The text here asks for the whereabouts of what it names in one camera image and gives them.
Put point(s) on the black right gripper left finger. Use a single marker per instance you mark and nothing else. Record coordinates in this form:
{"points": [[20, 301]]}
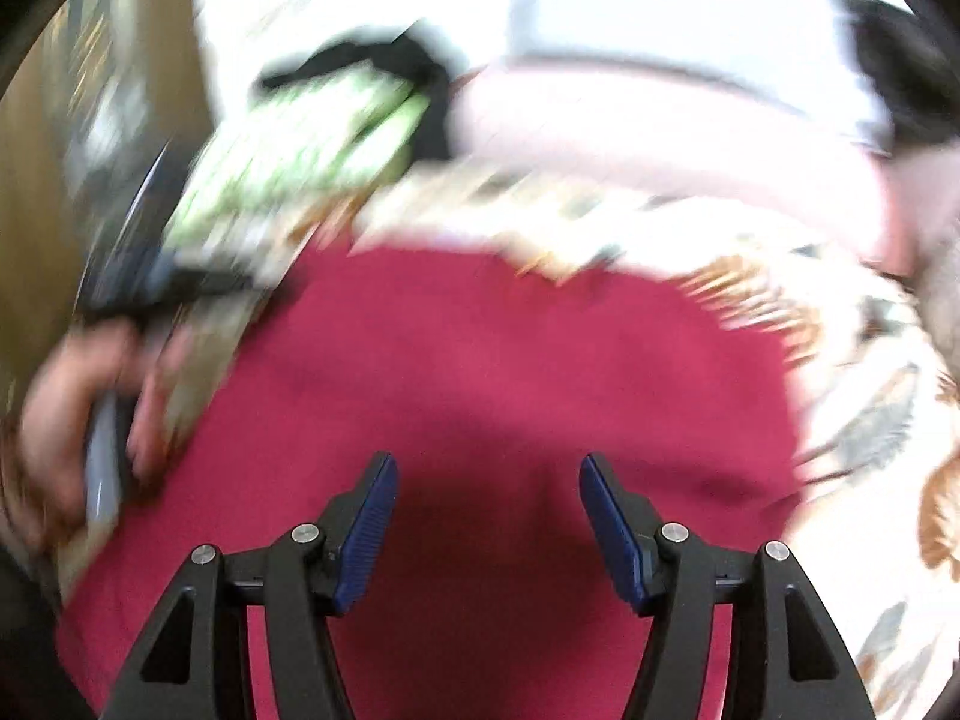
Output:
{"points": [[192, 659]]}

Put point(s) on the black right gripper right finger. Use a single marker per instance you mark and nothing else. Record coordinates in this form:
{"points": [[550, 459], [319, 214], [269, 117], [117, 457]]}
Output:
{"points": [[786, 657]]}

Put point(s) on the dark red fleece garment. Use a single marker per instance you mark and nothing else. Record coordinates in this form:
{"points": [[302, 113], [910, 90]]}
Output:
{"points": [[489, 599]]}

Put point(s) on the person's left hand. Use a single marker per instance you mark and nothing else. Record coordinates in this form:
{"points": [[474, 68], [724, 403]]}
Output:
{"points": [[43, 456]]}

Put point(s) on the cream leaf-print fleece blanket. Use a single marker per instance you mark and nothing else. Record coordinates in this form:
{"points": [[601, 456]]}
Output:
{"points": [[875, 407]]}

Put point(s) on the green white patterned cloth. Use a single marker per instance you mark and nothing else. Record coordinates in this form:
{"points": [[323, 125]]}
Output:
{"points": [[309, 142]]}

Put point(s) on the black garment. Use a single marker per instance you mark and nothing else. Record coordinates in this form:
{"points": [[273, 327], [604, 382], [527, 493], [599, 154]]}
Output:
{"points": [[406, 68]]}

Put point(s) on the dark furry cushion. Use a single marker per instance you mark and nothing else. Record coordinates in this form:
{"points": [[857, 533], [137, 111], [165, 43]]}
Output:
{"points": [[908, 71]]}

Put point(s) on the grey pillow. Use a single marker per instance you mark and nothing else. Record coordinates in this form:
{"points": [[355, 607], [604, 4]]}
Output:
{"points": [[799, 54]]}

